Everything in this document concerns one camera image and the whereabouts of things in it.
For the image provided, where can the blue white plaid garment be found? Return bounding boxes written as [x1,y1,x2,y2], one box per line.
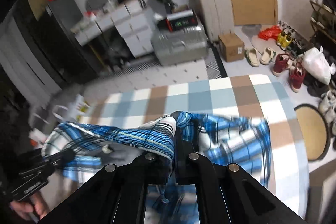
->
[42,111,277,223]

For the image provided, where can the person's left hand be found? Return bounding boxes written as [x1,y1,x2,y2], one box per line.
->
[10,191,50,221]

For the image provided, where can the checkered bed sheet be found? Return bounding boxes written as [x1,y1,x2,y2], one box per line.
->
[47,73,310,219]

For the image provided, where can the round woven mat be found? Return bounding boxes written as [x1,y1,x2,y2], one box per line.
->
[294,103,330,162]

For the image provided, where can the beige slipper left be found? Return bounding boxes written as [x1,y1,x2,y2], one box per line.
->
[245,48,260,67]

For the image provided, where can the beige slipper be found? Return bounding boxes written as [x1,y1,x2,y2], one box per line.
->
[245,48,260,67]
[260,47,276,65]

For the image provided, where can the red sneaker upper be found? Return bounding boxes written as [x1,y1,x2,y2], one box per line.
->
[272,53,292,77]

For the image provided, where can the beige slipper right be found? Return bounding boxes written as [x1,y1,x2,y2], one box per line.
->
[260,47,276,65]

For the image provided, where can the cardboard box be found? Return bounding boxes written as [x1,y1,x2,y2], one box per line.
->
[219,34,245,63]

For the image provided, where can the white plastic bag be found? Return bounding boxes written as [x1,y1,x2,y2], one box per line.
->
[302,46,335,85]

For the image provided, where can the yellow shoes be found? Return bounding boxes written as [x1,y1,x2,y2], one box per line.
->
[276,31,292,51]

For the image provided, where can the red plastic bag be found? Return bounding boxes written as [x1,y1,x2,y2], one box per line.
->
[258,25,282,40]

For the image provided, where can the white drawer dresser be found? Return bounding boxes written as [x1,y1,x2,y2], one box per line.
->
[71,0,156,57]

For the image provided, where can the black red box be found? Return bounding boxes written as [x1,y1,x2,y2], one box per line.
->
[166,10,198,32]

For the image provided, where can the white tall cabinet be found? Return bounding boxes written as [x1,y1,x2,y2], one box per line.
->
[197,0,234,42]

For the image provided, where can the wooden shoe rack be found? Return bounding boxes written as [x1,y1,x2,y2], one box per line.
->
[309,0,335,52]

